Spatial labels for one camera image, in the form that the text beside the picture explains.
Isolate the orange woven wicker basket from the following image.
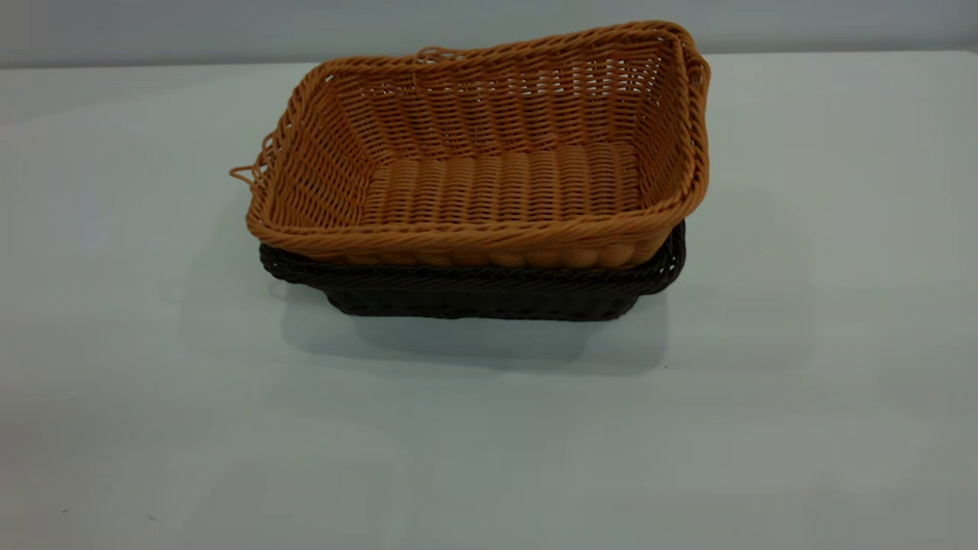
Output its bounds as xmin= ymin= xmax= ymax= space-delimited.
xmin=229 ymin=21 xmax=711 ymax=270

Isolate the black woven wicker basket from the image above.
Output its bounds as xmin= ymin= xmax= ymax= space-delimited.
xmin=258 ymin=222 xmax=687 ymax=322

